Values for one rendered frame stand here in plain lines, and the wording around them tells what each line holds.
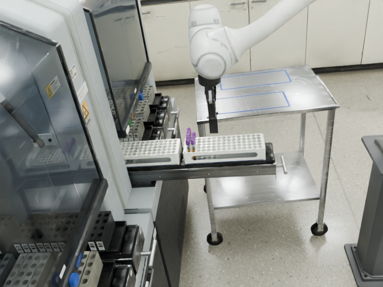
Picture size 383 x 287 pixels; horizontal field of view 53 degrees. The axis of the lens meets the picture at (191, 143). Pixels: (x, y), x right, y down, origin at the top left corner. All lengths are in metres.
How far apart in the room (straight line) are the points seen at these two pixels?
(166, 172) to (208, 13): 0.60
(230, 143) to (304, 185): 0.79
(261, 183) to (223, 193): 0.22
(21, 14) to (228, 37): 0.50
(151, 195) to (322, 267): 1.05
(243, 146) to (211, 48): 0.50
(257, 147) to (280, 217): 1.01
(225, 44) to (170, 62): 2.76
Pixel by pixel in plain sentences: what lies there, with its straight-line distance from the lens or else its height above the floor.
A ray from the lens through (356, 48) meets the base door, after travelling 3.90.
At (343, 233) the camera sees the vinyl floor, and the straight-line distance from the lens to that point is 2.29.
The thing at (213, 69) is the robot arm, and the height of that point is 1.27.
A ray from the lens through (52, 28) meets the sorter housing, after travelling 0.98.
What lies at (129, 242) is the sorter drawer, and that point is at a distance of 1.18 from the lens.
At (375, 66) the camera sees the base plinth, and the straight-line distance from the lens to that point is 4.09.
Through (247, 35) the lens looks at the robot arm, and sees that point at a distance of 1.06.
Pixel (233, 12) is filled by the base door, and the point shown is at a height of 0.68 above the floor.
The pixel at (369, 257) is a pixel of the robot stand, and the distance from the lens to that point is 2.01.
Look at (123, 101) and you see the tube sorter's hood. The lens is 1.39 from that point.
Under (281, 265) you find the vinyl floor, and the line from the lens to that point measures 2.11.
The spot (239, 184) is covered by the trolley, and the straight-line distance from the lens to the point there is 2.12.
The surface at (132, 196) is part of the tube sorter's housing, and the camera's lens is 1.45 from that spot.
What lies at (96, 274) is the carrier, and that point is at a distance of 1.09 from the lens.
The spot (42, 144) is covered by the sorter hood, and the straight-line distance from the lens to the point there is 0.83.
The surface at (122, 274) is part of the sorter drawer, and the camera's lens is 1.11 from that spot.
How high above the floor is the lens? 1.67
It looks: 34 degrees down
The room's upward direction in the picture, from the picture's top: 8 degrees counter-clockwise
